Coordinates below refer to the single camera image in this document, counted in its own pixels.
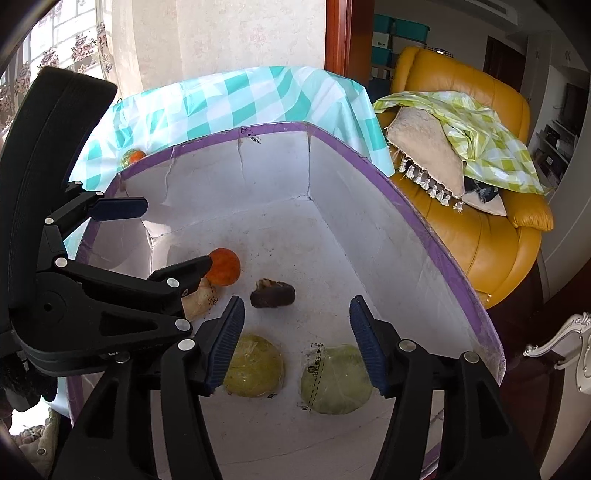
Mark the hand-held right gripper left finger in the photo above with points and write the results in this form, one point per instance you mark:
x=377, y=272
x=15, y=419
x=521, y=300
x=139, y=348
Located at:
x=226, y=344

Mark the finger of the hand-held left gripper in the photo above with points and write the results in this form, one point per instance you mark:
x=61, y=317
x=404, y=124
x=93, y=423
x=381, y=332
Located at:
x=184, y=272
x=117, y=208

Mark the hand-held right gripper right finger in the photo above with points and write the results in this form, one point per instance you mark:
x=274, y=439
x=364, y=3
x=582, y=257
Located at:
x=369, y=350

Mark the pale fruit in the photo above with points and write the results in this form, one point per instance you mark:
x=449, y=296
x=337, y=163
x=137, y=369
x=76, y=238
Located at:
x=201, y=302

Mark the netted green fruit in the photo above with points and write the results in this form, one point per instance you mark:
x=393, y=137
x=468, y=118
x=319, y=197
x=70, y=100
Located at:
x=254, y=364

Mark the large orange tangerine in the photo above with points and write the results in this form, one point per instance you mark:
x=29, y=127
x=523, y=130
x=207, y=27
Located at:
x=227, y=267

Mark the large green fruit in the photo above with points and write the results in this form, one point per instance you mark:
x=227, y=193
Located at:
x=334, y=378

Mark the dark brown fruit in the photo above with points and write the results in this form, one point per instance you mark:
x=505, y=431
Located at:
x=272, y=293

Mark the purple cardboard box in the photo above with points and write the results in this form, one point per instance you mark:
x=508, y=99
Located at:
x=277, y=221

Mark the medium orange tangerine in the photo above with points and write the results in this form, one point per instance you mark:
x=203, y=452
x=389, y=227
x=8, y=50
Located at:
x=135, y=158

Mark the floral lace curtain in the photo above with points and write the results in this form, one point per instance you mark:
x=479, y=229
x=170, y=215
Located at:
x=87, y=46

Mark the teal checked tablecloth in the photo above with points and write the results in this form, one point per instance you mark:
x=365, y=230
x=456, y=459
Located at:
x=221, y=101

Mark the yellow leather armchair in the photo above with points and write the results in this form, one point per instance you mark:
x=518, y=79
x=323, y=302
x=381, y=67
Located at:
x=485, y=240

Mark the white and dark cushion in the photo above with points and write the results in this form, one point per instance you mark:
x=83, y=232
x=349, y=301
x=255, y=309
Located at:
x=485, y=203

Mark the white ornate furniture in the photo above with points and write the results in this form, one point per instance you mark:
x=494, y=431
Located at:
x=572, y=327

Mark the beige quilted cushion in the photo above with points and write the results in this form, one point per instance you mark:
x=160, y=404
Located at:
x=32, y=443

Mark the beige tasselled cushion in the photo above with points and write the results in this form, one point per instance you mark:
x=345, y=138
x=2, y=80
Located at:
x=425, y=138

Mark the green checked cloth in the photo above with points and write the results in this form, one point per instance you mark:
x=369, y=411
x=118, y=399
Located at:
x=498, y=152

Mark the white shelf unit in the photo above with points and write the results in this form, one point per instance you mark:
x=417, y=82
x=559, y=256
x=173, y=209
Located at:
x=554, y=147

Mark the white storage box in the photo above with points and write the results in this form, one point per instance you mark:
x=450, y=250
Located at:
x=406, y=45

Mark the dark wooden door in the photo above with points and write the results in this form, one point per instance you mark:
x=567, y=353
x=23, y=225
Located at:
x=505, y=64

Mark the teal storage bin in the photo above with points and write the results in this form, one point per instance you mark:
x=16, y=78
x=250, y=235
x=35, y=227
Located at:
x=411, y=27
x=383, y=23

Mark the red wooden door frame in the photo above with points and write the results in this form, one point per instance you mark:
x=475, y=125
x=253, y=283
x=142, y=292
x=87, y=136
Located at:
x=346, y=37

